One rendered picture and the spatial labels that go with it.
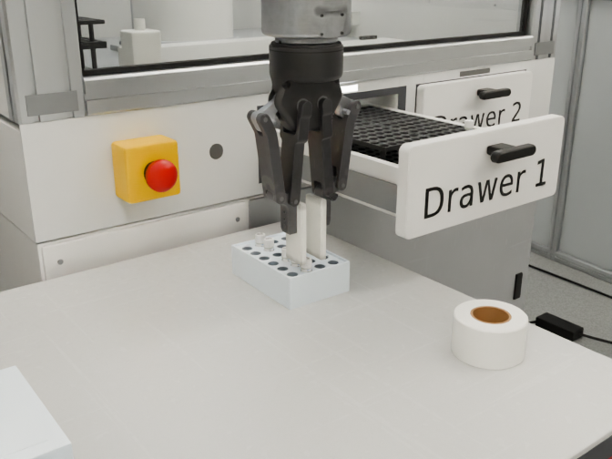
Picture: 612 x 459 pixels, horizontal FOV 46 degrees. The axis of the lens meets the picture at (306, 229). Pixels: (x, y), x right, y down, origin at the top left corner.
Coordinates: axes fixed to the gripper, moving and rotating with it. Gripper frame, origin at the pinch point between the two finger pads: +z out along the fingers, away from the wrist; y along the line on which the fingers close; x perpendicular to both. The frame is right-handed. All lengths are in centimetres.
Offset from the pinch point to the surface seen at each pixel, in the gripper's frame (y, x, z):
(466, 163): 20.6, -4.1, -5.1
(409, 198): 11.2, -4.4, -2.5
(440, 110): 46, 25, -4
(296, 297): -2.4, -1.6, 6.9
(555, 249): 193, 98, 80
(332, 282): 2.6, -1.6, 6.5
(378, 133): 21.4, 12.6, -5.6
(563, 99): 195, 104, 21
